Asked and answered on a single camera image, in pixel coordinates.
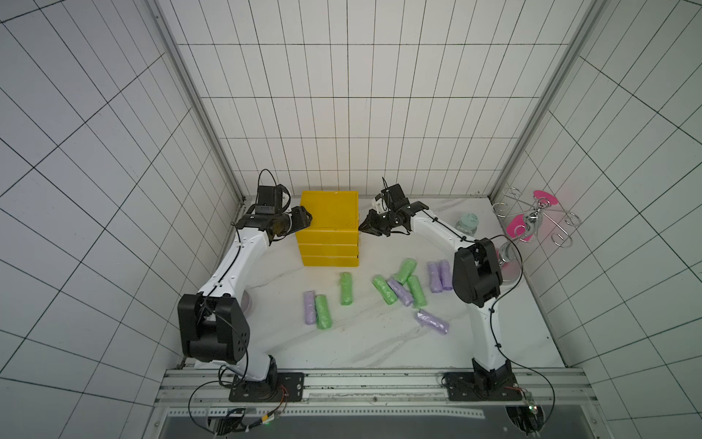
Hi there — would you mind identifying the green bag roll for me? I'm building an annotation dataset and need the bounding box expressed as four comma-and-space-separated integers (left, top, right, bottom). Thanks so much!
392, 258, 417, 285
340, 272, 354, 305
406, 275, 427, 309
314, 294, 333, 330
372, 275, 398, 305

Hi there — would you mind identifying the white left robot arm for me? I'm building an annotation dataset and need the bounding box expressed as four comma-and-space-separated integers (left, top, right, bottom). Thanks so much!
177, 206, 313, 382

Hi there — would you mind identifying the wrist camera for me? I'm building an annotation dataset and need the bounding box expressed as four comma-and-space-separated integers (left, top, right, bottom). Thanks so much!
254, 184, 291, 215
372, 184, 410, 213

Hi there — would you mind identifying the purple bag roll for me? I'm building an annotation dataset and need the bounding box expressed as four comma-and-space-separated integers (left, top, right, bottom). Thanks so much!
388, 278, 414, 307
427, 262, 444, 294
415, 310, 450, 335
303, 291, 317, 325
439, 260, 453, 291

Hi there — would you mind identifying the chrome cup holder stand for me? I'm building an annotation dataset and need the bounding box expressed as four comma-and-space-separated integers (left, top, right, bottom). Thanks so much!
492, 187, 582, 286

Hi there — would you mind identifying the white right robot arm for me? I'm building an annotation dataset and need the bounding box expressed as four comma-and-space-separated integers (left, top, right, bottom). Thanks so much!
359, 195, 516, 398

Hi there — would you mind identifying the green glass jar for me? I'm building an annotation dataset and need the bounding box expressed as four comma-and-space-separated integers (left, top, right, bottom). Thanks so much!
455, 213, 479, 236

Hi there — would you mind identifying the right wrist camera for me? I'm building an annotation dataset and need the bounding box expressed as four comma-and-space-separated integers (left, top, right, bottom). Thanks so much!
372, 184, 410, 213

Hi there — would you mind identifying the pink cup upper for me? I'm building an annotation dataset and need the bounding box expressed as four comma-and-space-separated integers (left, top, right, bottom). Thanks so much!
533, 190, 559, 207

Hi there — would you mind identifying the pink cup on stand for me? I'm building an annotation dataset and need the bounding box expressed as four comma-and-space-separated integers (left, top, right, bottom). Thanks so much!
506, 214, 533, 243

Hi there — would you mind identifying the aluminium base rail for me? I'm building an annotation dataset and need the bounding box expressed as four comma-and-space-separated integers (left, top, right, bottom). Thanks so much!
155, 368, 597, 408

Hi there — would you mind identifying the yellow plastic drawer cabinet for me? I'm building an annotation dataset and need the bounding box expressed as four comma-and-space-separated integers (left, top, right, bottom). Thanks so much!
295, 190, 359, 268

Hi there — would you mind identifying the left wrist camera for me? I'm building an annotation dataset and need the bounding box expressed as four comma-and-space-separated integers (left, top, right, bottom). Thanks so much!
254, 184, 291, 215

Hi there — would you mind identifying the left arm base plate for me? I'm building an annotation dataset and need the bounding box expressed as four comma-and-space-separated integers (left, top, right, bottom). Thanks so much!
229, 372, 305, 404

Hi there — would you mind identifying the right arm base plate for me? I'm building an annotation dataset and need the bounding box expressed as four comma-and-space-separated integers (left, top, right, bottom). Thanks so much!
441, 371, 523, 402

